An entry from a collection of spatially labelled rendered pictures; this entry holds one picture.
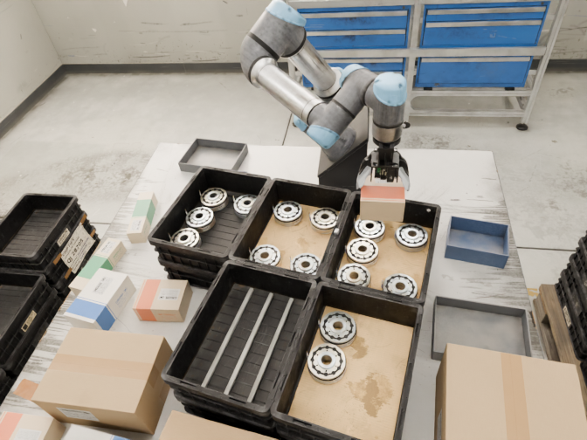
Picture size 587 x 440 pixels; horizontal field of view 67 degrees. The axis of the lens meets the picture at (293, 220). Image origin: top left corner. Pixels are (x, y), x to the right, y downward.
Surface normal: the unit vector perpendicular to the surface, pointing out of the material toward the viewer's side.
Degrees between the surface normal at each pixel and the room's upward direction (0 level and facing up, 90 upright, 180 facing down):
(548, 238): 0
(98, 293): 0
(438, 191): 0
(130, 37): 90
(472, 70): 90
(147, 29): 90
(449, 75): 90
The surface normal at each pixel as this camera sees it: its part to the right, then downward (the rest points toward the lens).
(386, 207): -0.15, 0.72
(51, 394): -0.09, -0.70
